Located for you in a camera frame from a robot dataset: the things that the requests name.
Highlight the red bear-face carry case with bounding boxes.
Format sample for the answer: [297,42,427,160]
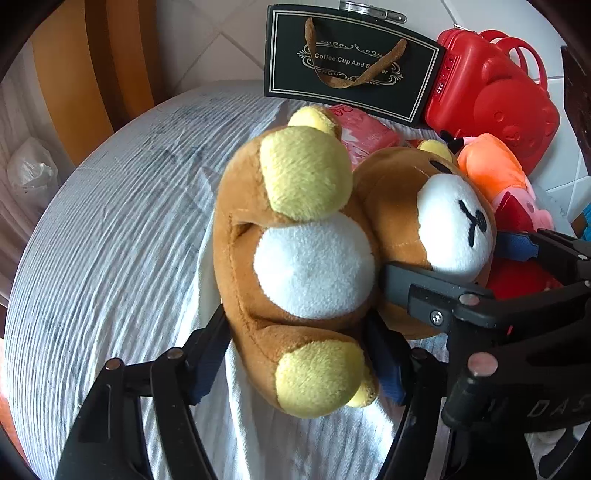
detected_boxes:
[424,28,561,172]

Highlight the black gift bag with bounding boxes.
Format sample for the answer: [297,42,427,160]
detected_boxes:
[264,4,446,127]

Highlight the clear plastic bag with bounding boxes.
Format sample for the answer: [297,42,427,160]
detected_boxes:
[7,137,60,199]

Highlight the pink tissue pack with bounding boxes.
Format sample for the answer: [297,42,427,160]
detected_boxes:
[328,105,402,169]

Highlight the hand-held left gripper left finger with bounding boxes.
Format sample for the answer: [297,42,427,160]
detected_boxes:
[55,305,232,480]

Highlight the white cloth-covered desktop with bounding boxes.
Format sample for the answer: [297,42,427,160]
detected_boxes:
[2,80,591,480]

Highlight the curved wooden frame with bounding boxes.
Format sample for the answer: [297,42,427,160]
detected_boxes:
[28,0,158,153]

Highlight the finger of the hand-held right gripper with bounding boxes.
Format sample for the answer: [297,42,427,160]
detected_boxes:
[378,261,498,334]
[496,228,591,288]

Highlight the red plush toy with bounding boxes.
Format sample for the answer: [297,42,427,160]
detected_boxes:
[438,130,566,301]

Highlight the metal flask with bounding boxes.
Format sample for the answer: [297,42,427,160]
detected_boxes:
[339,0,408,24]

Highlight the brown bear plush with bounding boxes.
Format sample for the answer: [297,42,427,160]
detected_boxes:
[212,105,498,420]

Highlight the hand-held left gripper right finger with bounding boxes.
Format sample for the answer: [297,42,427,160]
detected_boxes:
[367,318,539,480]

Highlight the orange hooded pig plush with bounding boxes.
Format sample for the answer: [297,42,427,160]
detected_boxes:
[457,133,555,232]

